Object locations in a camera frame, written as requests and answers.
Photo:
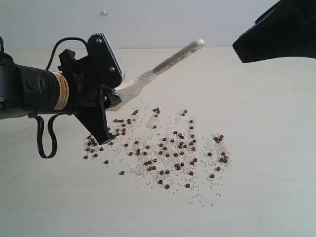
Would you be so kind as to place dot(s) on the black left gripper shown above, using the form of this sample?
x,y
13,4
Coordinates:
x,y
88,99

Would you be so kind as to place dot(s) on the white paint brush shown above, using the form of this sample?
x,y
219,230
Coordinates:
x,y
130,89

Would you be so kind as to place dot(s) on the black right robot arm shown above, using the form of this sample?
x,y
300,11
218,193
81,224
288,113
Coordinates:
x,y
287,29

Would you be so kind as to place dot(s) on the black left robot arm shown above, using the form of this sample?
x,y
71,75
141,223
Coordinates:
x,y
32,92

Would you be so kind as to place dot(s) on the scattered brown pellets and rice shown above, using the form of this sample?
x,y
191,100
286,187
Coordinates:
x,y
169,152

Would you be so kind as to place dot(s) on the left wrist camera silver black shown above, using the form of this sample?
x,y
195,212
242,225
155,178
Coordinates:
x,y
104,61

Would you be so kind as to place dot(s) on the white wall plug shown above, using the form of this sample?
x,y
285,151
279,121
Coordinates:
x,y
104,13

